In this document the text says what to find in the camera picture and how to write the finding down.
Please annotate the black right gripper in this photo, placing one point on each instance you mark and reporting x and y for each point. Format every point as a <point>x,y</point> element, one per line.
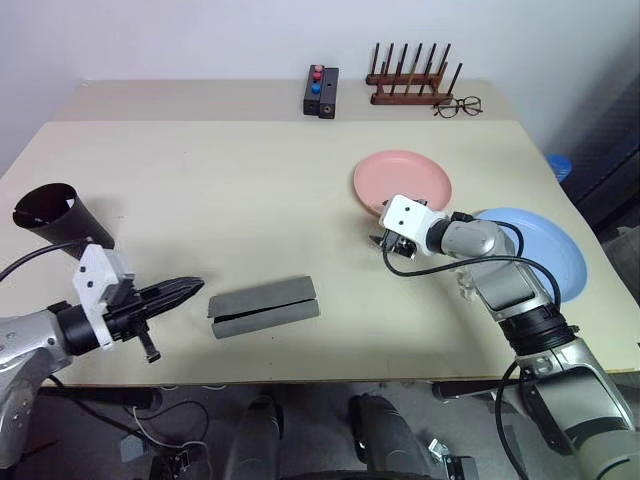
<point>400,245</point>

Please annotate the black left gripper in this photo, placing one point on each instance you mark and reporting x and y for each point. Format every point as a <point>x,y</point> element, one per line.
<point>127,315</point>

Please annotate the pink plate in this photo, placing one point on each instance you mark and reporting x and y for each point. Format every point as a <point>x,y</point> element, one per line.
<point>405,175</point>

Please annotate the grey glasses case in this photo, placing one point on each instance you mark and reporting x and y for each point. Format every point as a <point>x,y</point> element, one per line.
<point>265,307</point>

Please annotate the blue plate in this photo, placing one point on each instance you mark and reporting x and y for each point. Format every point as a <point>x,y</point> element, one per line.
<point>550,245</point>

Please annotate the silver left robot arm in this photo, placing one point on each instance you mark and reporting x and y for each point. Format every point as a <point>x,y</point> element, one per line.
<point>25,360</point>

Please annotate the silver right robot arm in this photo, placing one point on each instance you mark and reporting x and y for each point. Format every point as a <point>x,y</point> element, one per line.
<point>505,285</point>

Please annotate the crumpled white tissue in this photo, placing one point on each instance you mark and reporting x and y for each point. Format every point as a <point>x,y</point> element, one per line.
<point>466,287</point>

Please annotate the black plastic cup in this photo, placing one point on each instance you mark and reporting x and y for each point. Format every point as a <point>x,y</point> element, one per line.
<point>75,227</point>

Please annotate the thin-framed clear eyeglasses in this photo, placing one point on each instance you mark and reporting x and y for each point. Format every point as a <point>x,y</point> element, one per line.
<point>456,107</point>

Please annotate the dark wooden peg rack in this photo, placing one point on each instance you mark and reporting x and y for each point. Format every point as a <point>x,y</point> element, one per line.
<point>409,92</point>

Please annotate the black box with round socket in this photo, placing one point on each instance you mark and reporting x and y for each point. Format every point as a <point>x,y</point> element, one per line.
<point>328,95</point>

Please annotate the black box with coloured buttons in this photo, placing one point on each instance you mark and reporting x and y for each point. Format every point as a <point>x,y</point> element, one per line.
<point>313,90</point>

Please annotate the dark grey rounded shape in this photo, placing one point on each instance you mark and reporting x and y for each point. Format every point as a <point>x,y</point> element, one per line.
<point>255,440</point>
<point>385,435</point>

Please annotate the black floor device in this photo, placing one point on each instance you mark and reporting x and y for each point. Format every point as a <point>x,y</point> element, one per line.
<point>180,462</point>

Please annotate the blue round container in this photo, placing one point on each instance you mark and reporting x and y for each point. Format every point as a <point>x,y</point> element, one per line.
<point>560,167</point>

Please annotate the black woven-pattern panel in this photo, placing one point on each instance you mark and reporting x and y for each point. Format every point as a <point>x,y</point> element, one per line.
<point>605,130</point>

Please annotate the silver metal clamp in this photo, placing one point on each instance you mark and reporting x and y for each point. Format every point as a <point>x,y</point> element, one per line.
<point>440,449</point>

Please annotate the small black floor box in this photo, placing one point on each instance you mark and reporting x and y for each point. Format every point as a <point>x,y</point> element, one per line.
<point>462,469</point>

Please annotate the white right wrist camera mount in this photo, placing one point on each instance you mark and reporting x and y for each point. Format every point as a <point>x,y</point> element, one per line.
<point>407,220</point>

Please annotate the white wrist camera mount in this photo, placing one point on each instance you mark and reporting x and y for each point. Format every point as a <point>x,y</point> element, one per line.
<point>407,220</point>
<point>95,277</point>

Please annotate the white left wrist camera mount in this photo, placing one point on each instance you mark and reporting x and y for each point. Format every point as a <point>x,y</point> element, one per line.
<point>95,277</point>

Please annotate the black table frame bar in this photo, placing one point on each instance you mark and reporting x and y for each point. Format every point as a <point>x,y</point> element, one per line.
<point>460,390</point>

